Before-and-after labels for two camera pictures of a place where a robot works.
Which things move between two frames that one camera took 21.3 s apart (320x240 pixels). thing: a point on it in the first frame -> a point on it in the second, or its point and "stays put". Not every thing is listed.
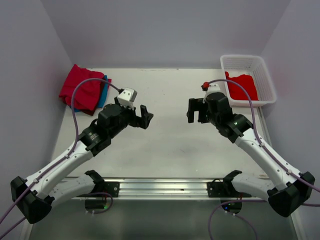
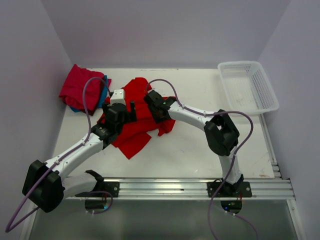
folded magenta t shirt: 87,93 stays put
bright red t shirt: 236,93 -> 133,134
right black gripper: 200,110 -> 152,97
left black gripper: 136,117 stays put
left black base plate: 112,188 stays put
